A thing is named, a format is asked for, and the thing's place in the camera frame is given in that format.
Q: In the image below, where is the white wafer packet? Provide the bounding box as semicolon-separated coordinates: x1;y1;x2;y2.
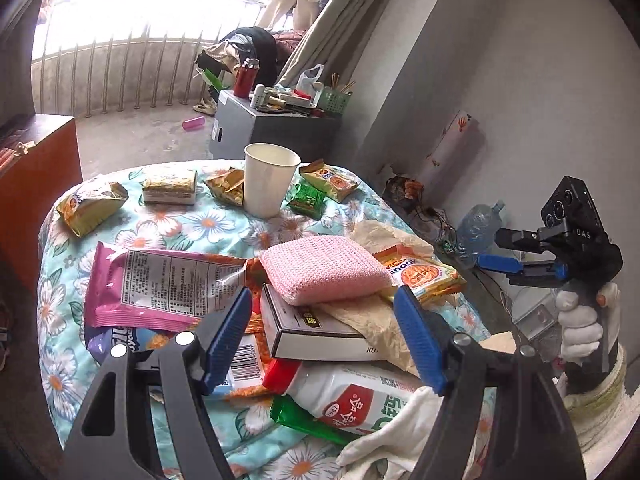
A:
142;168;199;206

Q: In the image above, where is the person's right hand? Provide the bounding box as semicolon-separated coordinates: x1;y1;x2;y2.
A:
555;282;622;363

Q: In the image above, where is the white drink bottle red cap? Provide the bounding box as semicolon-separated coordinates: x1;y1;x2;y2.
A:
262;357;437;437

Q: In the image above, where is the pink knit sponge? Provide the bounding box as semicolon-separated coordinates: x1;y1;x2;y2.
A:
258;234;402;306

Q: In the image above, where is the clear water jug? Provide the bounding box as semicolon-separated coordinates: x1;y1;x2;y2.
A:
454;199;507;269

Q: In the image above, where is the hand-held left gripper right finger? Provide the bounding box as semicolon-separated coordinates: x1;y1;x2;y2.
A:
392;284;589;480

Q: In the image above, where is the floral blanket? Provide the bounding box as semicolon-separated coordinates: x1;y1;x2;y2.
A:
37;159;493;480

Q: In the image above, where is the red wooden cabinet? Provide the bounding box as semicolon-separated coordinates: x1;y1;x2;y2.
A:
0;113;84;281

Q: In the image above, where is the crumpled brown paper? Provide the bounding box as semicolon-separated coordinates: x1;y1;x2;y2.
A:
325;219;437;377

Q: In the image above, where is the white plastic bag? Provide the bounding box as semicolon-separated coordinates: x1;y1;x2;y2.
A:
294;63;326;94

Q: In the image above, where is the orange biscuit packet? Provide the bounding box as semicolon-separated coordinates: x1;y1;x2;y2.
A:
373;241;469;307

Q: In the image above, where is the green basket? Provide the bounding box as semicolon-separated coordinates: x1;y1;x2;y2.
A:
315;84;354;116

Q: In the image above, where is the pink snack bag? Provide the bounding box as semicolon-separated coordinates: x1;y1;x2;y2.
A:
82;241;267;335

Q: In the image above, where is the white paper cup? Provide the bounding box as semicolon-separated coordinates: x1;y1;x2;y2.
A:
243;142;302;220

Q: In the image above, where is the beige curtain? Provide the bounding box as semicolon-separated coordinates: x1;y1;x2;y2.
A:
276;0;459;127

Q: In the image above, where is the small green packet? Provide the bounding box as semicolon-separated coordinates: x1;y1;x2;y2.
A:
285;182;329;220

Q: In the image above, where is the yellow biscuit packet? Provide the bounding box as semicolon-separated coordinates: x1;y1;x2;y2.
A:
298;158;360;205

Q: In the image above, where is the silver cardboard box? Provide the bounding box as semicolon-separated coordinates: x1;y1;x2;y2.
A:
259;283;397;364

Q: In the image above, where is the pile of dark clothes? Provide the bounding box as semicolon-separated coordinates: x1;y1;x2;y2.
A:
199;25;302;87

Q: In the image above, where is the person's right forearm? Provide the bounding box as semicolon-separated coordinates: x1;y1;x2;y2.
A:
562;345;629;442

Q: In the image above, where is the yellow green snack packet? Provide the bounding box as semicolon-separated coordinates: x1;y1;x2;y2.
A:
54;177;130;239

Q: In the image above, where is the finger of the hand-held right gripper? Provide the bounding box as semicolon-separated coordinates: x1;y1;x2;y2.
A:
494;227;544;257
476;254;569;289

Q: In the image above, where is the white cloth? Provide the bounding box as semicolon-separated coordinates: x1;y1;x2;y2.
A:
337;385;447;480

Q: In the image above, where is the blue snack bag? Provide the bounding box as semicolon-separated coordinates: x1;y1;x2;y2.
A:
82;325;274;397

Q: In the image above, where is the green chip bag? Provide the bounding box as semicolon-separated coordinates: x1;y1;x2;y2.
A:
269;394;362;449

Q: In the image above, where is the tangle of cables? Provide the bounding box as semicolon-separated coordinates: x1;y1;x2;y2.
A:
384;174;457;252

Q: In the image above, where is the crinkled yellow packet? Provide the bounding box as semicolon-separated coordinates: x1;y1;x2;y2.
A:
204;167;246;206

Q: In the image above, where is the metal railing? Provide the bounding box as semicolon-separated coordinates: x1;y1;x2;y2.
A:
32;0;267;117

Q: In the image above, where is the printed white paper roll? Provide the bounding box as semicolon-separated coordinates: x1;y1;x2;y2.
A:
424;109;484;182

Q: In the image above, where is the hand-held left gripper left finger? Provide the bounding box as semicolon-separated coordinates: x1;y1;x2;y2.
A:
62;286;254;480

